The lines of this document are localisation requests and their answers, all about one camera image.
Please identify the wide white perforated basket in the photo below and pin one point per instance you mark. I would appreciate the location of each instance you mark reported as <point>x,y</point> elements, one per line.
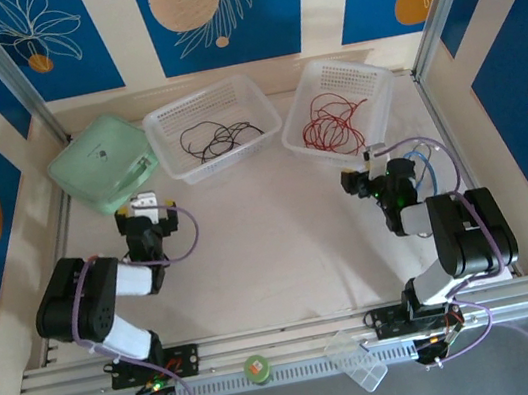
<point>228,107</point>

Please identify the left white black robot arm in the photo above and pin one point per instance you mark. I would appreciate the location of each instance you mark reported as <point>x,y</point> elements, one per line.
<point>83,298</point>

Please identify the aluminium front rail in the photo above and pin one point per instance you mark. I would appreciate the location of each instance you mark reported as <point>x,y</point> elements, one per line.
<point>288,340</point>

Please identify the narrow white perforated basket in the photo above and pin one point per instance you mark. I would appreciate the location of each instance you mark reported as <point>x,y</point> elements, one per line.
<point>356,80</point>

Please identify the mint green zip case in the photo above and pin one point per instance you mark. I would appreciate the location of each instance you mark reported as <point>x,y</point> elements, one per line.
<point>96,164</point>

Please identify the aluminium side rail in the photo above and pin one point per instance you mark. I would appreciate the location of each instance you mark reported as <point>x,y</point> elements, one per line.
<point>61,241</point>
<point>463,164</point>

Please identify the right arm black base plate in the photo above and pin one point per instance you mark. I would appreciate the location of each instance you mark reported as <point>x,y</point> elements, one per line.
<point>383,322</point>

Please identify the clear plastic compartment box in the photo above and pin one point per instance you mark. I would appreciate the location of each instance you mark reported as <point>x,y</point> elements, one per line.
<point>358,364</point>

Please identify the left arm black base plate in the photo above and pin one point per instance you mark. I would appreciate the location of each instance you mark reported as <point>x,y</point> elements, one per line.
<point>190,359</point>

